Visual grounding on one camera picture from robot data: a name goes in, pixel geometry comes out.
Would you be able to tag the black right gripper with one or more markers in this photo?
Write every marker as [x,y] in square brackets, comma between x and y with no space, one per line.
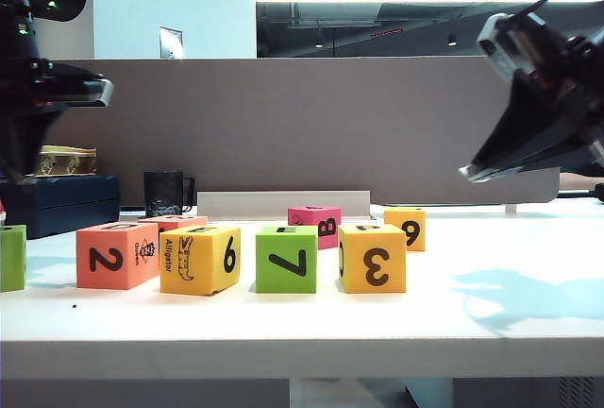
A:
[571,87]

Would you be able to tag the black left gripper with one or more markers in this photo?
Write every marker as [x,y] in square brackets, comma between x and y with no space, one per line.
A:
[28,91]

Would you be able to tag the orange block 2 Queen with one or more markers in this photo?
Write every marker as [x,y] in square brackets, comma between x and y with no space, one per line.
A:
[113,259]

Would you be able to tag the orange block X F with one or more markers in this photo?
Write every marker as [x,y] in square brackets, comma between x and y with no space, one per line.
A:
[189,222]

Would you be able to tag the yellow block 3 and T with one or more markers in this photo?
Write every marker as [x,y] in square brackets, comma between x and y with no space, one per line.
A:
[373,261]

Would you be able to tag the yellow block 6 Alligator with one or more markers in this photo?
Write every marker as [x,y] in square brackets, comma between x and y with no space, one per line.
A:
[203,261]

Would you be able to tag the green block 7 Nest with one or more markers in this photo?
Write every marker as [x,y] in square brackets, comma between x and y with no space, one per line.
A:
[285,261]

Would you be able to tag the gold patterned box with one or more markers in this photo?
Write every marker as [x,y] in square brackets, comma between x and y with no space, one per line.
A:
[71,162]

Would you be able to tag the person in dark green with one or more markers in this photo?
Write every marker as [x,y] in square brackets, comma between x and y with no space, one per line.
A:
[580,182]

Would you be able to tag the small red white object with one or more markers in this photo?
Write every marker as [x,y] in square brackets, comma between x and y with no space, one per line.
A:
[2,213]

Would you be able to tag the dark blue box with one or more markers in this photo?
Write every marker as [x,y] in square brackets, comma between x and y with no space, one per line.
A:
[66,205]

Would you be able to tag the black round desk object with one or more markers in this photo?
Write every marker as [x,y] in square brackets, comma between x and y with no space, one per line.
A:
[599,193]

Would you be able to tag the green foam block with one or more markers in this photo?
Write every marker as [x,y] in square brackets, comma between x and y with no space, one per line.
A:
[11,261]

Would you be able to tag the small ceiling spotlight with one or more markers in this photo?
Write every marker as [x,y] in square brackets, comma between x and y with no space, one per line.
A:
[451,41]
[318,43]

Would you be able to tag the yellow block with 9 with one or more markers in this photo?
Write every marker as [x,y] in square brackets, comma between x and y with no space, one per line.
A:
[414,231]

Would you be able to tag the black mug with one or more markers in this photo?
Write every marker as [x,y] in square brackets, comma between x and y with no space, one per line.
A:
[162,191]

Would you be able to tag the red LED sign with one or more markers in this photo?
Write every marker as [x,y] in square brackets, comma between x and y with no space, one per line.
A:
[387,33]

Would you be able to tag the pink block with B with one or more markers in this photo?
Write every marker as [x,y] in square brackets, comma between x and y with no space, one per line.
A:
[304,215]

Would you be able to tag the brown desk partition panel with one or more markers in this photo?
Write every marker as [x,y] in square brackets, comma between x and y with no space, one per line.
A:
[283,134]

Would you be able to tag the white partition foot bracket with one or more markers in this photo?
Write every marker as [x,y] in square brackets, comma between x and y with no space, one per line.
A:
[510,209]

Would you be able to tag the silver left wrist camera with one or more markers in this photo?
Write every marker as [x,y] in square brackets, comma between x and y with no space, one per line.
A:
[101,92]

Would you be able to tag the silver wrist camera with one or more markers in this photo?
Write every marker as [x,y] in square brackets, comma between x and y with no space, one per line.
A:
[500,44]
[101,92]

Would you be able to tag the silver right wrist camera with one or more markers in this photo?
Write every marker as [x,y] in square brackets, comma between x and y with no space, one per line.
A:
[500,44]

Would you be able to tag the silver wall plate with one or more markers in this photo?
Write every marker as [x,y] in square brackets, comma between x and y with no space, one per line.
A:
[171,43]

